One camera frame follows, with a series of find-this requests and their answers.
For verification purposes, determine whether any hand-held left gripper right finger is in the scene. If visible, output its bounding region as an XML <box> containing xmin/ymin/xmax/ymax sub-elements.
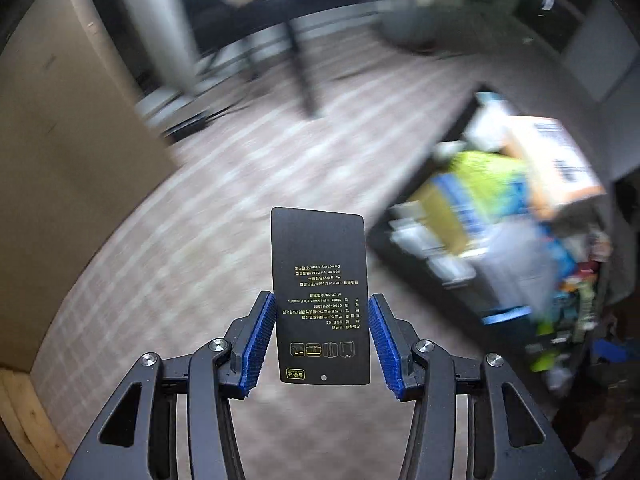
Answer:
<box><xmin>367</xmin><ymin>294</ymin><xmax>583</xmax><ymax>480</ymax></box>

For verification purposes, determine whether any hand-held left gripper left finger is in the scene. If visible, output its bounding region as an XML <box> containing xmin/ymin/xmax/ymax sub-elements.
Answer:
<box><xmin>62</xmin><ymin>290</ymin><xmax>277</xmax><ymax>480</ymax></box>

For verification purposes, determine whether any black storage bin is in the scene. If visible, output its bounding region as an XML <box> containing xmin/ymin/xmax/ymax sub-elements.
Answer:
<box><xmin>366</xmin><ymin>81</ymin><xmax>617</xmax><ymax>401</ymax></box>

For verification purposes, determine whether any black printed card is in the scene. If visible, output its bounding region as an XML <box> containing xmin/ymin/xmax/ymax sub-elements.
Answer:
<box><xmin>270</xmin><ymin>207</ymin><xmax>372</xmax><ymax>387</ymax></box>

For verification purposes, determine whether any yellow and blue box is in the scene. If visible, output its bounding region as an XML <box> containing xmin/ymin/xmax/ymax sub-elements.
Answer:
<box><xmin>409</xmin><ymin>174</ymin><xmax>482</xmax><ymax>257</ymax></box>

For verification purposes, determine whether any lime green tube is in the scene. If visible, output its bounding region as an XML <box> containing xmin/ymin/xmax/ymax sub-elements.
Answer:
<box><xmin>531</xmin><ymin>349</ymin><xmax>557</xmax><ymax>374</ymax></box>

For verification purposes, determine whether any crumpled white printed bag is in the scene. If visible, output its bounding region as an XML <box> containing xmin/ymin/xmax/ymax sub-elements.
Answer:
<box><xmin>484</xmin><ymin>219</ymin><xmax>557</xmax><ymax>312</ymax></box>

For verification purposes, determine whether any lime green plastic bag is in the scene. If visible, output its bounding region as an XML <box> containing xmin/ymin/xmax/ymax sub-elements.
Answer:
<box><xmin>444</xmin><ymin>151</ymin><xmax>532</xmax><ymax>217</ymax></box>

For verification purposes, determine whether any black power strip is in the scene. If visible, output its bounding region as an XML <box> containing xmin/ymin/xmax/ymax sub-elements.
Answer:
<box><xmin>164</xmin><ymin>111</ymin><xmax>209</xmax><ymax>142</ymax></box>

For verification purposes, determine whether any wooden board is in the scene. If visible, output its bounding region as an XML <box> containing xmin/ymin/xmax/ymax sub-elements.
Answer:
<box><xmin>0</xmin><ymin>366</ymin><xmax>72</xmax><ymax>480</ymax></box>

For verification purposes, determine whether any orange cardboard box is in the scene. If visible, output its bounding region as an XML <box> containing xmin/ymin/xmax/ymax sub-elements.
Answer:
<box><xmin>504</xmin><ymin>116</ymin><xmax>607</xmax><ymax>222</ymax></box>

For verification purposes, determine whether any light wooden table top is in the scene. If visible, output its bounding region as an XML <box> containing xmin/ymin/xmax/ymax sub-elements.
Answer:
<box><xmin>0</xmin><ymin>0</ymin><xmax>177</xmax><ymax>372</ymax></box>

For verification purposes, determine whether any black tripod stand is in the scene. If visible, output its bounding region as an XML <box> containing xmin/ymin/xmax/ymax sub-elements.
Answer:
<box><xmin>200</xmin><ymin>10</ymin><xmax>322</xmax><ymax>119</ymax></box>

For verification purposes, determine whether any grey plant pot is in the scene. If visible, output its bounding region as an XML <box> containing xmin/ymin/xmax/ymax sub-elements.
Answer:
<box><xmin>374</xmin><ymin>0</ymin><xmax>452</xmax><ymax>50</ymax></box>

